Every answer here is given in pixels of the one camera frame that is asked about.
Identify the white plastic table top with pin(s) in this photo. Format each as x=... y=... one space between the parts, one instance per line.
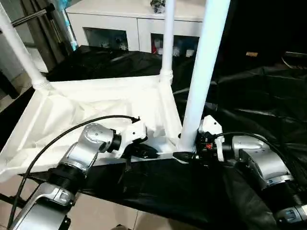
x=84 y=100

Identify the white plastic table leg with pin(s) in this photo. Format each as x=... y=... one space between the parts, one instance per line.
x=168 y=36
x=204 y=72
x=21 y=48

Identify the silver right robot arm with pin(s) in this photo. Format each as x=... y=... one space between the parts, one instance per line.
x=259 y=158

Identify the black plastic mat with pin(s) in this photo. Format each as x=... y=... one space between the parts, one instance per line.
x=180 y=187

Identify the white cup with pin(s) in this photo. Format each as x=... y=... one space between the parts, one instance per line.
x=190 y=53

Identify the red and white bottle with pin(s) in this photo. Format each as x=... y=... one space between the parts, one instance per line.
x=156 y=48

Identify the small yellow label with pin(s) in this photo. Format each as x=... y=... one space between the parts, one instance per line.
x=251 y=54

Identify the grey flat bar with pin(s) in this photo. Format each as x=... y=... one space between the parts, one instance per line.
x=296 y=54

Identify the white sideboard cabinet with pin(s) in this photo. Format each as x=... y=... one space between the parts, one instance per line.
x=108 y=21

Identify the clear bag of dark items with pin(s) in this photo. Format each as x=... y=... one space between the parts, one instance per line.
x=157 y=7

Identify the grey brown curtain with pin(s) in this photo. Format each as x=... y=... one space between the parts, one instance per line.
x=45 y=40

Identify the grey metal pole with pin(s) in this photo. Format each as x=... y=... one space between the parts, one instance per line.
x=31 y=15

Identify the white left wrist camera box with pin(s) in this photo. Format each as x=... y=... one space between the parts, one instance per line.
x=133 y=130

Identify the black metal stand frame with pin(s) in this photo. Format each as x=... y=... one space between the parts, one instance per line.
x=12 y=200

